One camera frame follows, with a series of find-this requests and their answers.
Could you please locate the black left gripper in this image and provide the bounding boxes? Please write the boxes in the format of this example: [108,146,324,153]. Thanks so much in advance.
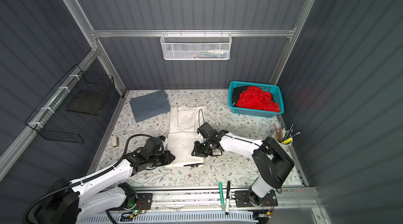
[148,150,176,167]

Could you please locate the white t-shirt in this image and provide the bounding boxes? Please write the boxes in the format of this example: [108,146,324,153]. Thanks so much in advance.
[165,106,207,168]

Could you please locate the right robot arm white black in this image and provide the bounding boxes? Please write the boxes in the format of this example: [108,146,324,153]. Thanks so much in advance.
[192,123,294,206]

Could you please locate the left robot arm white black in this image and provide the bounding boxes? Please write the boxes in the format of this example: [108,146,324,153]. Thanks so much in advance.
[23,136,175,224]

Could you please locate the small beige eraser block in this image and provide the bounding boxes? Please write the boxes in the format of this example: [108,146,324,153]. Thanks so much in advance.
[111,135,119,147]

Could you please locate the folded grey-blue t-shirt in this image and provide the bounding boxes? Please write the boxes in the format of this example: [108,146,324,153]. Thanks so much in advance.
[130,90,171,123]

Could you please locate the green marker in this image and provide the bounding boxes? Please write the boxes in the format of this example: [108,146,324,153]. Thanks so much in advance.
[218,182,225,212]

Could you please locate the black t-shirt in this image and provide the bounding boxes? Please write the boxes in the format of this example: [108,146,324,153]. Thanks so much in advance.
[232,86,249,106]

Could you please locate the red t-shirt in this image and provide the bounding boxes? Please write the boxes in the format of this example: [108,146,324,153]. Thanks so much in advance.
[237,86,280,113]

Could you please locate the black marker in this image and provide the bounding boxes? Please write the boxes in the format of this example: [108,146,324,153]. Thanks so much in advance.
[225,181,231,216]

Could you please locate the teal plastic basket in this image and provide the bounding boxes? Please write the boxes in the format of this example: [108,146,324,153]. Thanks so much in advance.
[228,81,284,118]

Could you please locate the white pen cup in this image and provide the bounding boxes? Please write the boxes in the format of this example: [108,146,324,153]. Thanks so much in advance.
[272,125,301,150]

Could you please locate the white bottle in mesh basket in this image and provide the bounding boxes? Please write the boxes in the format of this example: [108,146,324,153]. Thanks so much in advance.
[207,49,229,57]

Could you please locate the black wire wall basket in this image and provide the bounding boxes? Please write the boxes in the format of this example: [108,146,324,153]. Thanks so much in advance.
[25,66,115,144]

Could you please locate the white wire mesh basket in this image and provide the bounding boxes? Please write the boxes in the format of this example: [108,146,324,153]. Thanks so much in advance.
[160,34,233,61]

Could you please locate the black corrugated cable conduit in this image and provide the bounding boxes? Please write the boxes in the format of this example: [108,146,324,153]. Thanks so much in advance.
[21,134,158,224]

